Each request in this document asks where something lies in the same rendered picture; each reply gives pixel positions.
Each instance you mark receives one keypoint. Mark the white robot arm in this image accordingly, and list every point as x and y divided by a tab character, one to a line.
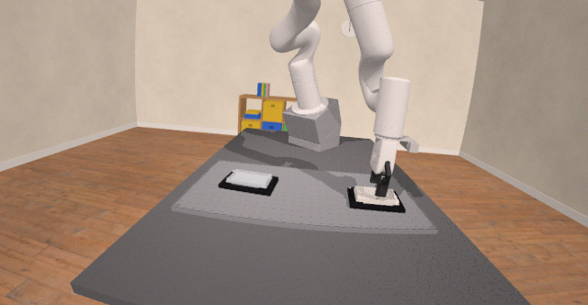
389	96

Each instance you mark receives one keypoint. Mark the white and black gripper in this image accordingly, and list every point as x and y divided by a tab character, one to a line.
384	153

